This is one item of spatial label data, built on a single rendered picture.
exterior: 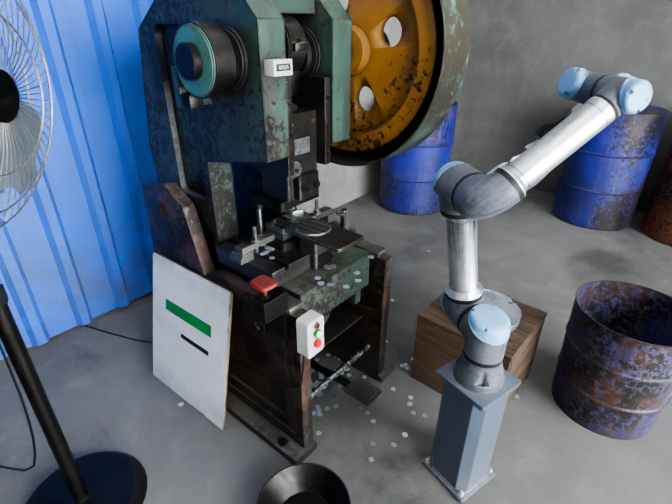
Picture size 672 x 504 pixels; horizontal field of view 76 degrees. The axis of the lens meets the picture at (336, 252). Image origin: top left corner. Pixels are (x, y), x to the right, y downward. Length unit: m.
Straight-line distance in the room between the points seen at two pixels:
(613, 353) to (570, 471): 0.45
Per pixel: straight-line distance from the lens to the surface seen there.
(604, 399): 1.98
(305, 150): 1.47
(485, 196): 1.09
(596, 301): 2.15
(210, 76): 1.22
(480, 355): 1.34
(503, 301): 1.97
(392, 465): 1.76
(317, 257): 1.50
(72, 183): 2.39
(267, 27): 1.26
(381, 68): 1.67
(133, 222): 2.56
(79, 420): 2.13
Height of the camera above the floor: 1.42
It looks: 28 degrees down
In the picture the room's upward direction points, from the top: straight up
